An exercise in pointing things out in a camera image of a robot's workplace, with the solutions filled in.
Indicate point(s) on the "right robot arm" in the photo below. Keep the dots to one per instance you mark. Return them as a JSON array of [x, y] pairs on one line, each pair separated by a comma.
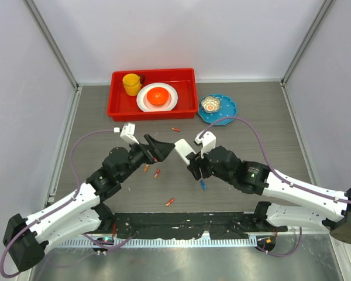
[[316, 207]]

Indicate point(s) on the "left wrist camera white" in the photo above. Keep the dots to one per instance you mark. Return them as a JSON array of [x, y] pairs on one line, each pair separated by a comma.
[[127, 133]]

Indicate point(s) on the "white plate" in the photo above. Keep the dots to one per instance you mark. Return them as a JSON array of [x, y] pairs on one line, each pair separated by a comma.
[[145, 106]]

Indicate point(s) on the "red AAA battery front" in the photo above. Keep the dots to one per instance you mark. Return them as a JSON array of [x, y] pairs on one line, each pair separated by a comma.
[[170, 202]]

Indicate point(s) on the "red plastic bin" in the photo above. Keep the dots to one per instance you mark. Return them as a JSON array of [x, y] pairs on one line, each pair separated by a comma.
[[122, 107]]

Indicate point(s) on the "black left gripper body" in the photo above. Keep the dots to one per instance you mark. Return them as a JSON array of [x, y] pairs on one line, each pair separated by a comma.
[[138, 156]]

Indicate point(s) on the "white red remote control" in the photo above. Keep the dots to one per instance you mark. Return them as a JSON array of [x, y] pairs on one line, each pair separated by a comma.
[[183, 149]]

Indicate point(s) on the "blue polka dot plate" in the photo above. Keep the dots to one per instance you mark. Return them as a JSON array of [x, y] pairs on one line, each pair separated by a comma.
[[228, 109]]

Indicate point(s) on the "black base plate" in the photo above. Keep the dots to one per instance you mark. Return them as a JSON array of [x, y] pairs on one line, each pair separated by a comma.
[[187, 226]]

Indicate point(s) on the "white cable duct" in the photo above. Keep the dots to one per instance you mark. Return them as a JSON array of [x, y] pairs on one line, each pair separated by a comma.
[[203, 242]]

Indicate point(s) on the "red orange AAA battery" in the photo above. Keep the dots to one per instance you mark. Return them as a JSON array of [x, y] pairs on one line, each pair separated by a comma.
[[157, 173]]

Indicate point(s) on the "blue AAA battery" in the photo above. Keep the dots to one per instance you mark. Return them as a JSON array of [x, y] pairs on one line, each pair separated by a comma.
[[204, 187]]

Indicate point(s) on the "small patterned bowl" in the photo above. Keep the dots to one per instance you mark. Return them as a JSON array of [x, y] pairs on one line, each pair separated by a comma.
[[211, 104]]

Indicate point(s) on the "orange bowl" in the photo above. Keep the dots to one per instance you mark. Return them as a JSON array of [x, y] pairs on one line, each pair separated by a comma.
[[157, 96]]

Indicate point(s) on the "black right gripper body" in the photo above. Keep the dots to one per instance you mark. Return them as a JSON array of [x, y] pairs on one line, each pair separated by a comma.
[[206, 168]]

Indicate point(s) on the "yellow cup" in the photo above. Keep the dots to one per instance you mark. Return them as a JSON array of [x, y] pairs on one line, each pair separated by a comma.
[[132, 83]]

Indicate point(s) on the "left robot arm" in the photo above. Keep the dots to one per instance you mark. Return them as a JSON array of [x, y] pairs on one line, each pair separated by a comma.
[[28, 239]]

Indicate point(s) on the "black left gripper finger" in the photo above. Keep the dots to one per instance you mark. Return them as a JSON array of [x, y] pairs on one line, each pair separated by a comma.
[[160, 155], [158, 147]]

